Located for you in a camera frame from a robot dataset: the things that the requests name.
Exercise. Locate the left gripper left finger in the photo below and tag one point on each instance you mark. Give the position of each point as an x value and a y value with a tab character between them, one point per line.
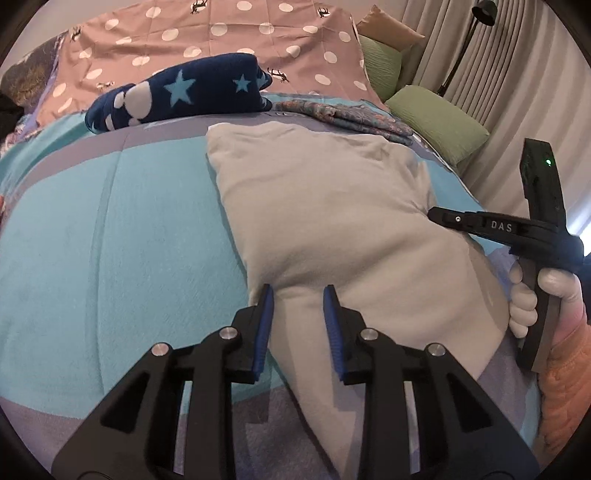
170	415

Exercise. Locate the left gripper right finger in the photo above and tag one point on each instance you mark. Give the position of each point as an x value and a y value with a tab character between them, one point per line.
425	417

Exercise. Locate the grey long sleeve shirt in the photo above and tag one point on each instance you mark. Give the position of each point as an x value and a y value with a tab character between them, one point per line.
310	209

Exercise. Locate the orange sleeved right forearm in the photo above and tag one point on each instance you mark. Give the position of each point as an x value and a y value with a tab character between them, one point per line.
565	384

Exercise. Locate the black clothes pile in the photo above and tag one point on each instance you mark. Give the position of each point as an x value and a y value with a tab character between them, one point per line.
10	114

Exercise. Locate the near green pillow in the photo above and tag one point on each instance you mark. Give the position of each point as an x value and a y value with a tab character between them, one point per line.
455	135

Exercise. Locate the green pillow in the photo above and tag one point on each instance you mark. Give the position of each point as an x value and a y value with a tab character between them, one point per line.
455	135
383	65

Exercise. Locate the beige curtain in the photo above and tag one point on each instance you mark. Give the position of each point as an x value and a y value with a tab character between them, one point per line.
525	77

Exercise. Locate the blue patterned bed cover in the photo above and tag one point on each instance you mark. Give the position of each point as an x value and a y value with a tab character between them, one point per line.
111	243

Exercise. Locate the folded floral patterned garment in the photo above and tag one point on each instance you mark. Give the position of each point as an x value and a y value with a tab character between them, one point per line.
359	119

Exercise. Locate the black floor lamp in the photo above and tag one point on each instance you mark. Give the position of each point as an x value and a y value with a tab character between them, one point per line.
484	12

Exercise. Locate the far green pillow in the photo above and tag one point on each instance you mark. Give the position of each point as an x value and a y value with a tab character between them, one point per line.
383	65

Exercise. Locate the tan pillow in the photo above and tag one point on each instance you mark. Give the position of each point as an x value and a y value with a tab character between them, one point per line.
382	27

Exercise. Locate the pink polka dot sheet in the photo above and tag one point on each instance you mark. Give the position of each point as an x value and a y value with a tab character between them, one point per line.
309	47

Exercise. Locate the navy star plush garment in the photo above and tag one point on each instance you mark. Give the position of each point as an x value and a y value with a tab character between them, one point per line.
224	84

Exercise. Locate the dark patterned pillow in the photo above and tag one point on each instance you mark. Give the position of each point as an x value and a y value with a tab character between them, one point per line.
25	81

